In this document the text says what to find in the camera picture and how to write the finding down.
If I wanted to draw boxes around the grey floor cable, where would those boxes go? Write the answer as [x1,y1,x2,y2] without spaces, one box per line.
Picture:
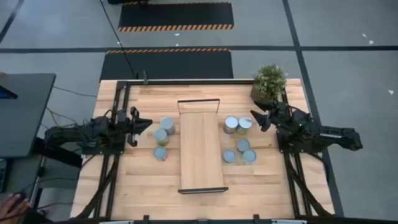
[52,86,98,98]

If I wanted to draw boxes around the person's hand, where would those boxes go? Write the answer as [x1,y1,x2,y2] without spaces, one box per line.
[0,192,31,224]

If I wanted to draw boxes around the tall corn and tomato can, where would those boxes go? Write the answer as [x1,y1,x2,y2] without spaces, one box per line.
[241,149,257,165]

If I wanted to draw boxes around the tall green-sided tin can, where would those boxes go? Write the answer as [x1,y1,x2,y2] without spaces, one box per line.
[154,128,170,147]

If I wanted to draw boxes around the short red-banded tin can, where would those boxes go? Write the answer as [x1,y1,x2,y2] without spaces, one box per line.
[153,146,169,162]

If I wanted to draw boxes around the black aluminium table frame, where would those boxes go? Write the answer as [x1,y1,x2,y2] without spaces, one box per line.
[74,79,335,224]

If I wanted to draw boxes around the tall tan-sided tin can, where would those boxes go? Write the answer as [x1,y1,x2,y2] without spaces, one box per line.
[223,115,239,135]

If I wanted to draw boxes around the black mat, orange striped edge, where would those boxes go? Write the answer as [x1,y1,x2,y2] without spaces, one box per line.
[117,1,235,33]
[99,48,234,80]

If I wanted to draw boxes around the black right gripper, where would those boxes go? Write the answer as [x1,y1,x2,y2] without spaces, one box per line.
[249,101,295,133]

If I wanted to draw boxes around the tall grey-sided tin can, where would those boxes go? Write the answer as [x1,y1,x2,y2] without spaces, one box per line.
[159,116,176,136]

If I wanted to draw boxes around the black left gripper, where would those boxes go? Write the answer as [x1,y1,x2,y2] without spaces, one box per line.
[119,106,154,147]

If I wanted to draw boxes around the black computer mouse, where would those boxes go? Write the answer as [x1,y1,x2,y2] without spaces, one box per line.
[12,191,29,203]

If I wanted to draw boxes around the keyboard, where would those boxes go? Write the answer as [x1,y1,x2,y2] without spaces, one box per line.
[0,158,7,193]

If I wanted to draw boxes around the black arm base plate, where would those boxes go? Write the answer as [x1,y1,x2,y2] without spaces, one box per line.
[81,136,126,156]
[276,129,324,154]

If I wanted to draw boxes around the black desk base bar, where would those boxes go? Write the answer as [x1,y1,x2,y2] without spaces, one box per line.
[32,136,84,169]

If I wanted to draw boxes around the black hanging cable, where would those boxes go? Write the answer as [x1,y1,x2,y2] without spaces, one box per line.
[99,0,139,79]

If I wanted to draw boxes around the grey desk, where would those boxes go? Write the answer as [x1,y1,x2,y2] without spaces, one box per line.
[0,73,57,159]

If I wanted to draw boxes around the dark screen device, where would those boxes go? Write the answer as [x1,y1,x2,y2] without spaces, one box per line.
[0,85,19,100]

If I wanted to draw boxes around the potted green plant, ribbed pot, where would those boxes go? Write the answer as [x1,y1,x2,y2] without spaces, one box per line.
[250,63,289,105]

